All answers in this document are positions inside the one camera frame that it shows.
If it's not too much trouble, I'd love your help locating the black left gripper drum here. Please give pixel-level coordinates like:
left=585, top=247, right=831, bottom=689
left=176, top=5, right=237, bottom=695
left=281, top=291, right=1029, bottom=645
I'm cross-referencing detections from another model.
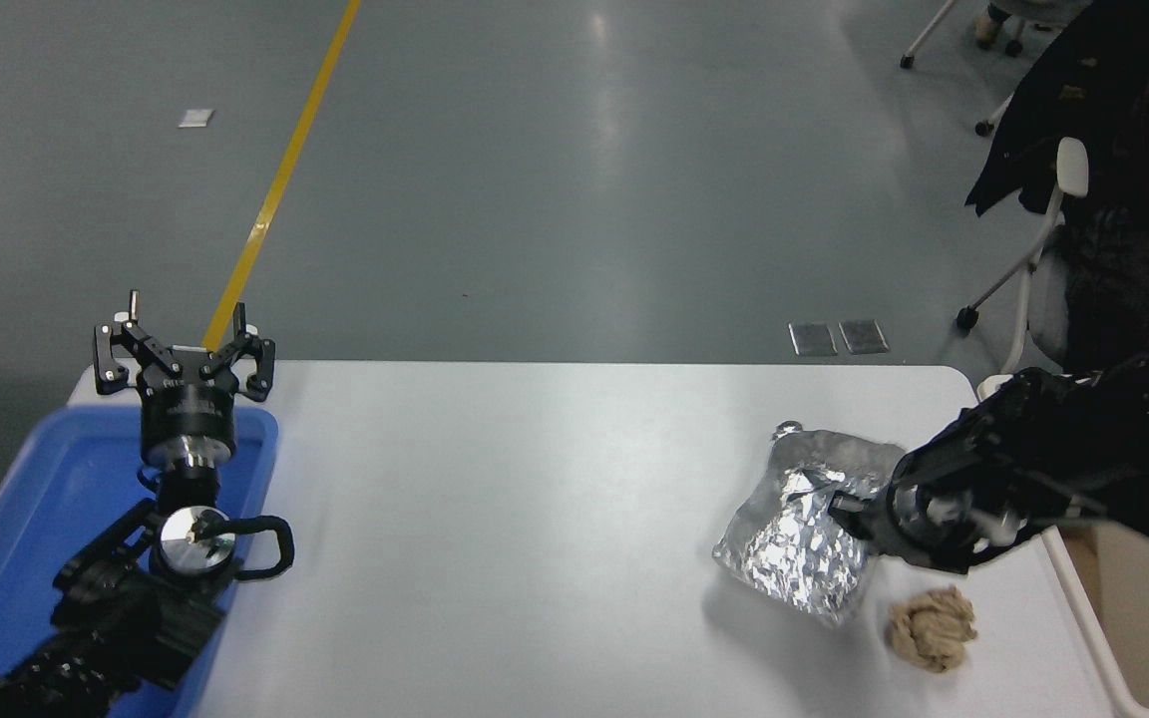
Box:
left=140, top=376, right=238, bottom=465

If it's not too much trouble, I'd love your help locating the white chair with armrest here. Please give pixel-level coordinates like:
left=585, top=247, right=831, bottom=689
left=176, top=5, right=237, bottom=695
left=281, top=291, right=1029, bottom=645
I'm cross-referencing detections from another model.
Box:
left=956, top=137, right=1091, bottom=377

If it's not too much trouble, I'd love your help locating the metal floor plate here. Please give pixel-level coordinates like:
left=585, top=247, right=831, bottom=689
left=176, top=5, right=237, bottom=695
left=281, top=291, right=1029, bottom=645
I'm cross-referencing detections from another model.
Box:
left=839, top=318, right=891, bottom=353
left=790, top=321, right=839, bottom=355

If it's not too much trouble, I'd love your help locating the person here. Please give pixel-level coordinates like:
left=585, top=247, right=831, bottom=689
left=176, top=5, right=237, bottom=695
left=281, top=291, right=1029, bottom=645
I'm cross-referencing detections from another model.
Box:
left=973, top=0, right=1094, bottom=51
left=965, top=0, right=1149, bottom=544

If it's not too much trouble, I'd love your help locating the blue plastic tray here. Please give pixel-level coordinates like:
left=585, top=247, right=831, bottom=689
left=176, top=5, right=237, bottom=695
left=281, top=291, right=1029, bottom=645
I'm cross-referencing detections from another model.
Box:
left=0, top=404, right=280, bottom=718

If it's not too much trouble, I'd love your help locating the crumpled tan paper ball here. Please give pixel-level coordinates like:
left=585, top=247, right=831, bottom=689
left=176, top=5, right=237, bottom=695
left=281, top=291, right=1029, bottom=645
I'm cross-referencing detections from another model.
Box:
left=886, top=585, right=978, bottom=674

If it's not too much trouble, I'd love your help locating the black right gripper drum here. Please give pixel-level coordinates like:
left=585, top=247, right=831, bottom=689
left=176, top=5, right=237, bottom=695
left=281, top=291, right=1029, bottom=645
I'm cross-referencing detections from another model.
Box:
left=872, top=477, right=940, bottom=567

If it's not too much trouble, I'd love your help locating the silver foil tray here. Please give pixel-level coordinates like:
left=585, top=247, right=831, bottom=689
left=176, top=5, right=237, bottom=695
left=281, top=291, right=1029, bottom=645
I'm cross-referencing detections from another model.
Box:
left=712, top=421, right=910, bottom=629

